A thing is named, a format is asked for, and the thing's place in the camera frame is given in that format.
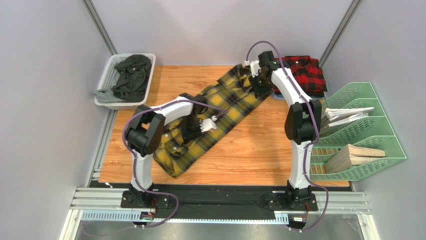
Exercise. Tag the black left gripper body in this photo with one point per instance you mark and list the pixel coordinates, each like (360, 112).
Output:
(191, 127)

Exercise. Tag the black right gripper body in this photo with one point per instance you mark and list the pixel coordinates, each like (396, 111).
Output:
(260, 88)

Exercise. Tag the yellow black plaid shirt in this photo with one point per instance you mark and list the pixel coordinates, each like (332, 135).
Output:
(232, 92)

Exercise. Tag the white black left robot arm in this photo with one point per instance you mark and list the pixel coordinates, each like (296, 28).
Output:
(142, 136)

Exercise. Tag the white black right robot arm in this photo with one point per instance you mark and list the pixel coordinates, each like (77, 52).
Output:
(301, 126)

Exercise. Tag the white paper stack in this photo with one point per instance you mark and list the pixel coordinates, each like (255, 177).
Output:
(333, 118)

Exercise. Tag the red black plaid folded shirt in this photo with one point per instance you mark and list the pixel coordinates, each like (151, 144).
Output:
(308, 74)

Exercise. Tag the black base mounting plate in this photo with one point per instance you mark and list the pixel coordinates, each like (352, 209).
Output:
(215, 202)

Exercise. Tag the white plastic laundry basket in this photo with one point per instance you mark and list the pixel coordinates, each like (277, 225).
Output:
(105, 82)

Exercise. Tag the dark grey shirt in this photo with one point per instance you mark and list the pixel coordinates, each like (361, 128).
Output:
(129, 80)

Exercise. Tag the wooden block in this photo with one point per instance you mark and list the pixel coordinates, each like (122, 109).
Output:
(350, 156)

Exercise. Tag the green plastic file organizer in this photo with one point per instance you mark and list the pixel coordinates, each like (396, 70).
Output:
(373, 131)

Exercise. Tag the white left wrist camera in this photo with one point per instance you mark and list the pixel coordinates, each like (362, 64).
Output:
(208, 124)

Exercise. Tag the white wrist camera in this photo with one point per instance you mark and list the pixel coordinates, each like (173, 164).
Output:
(254, 67)
(208, 124)

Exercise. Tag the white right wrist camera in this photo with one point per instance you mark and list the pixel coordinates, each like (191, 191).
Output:
(254, 67)

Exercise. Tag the right aluminium corner post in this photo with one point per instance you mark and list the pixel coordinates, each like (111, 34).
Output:
(338, 33)

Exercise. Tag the aluminium corner post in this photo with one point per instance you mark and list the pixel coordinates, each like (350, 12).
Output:
(338, 33)
(100, 27)

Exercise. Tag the aluminium frame rail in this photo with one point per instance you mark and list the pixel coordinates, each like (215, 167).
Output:
(246, 156)

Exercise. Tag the left aluminium corner post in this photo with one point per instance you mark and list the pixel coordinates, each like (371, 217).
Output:
(100, 27)

